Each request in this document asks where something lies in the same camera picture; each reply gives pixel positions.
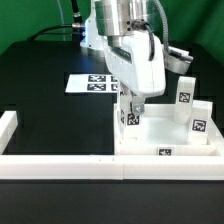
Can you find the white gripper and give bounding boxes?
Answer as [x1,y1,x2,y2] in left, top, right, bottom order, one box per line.
[103,33,193,115]

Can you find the white square table top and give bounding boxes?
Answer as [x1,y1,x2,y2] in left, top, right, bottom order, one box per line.
[114,104,224,157]

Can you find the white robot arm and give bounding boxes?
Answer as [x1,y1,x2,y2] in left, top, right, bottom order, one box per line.
[81,0,193,115]

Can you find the white U-shaped obstacle fence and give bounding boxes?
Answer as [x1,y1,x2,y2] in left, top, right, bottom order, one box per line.
[0,111,224,180]

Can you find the white marker base plate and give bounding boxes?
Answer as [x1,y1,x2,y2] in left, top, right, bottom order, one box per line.
[65,74,118,93]

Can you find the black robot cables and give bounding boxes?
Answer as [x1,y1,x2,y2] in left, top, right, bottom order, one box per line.
[27,0,86,42]

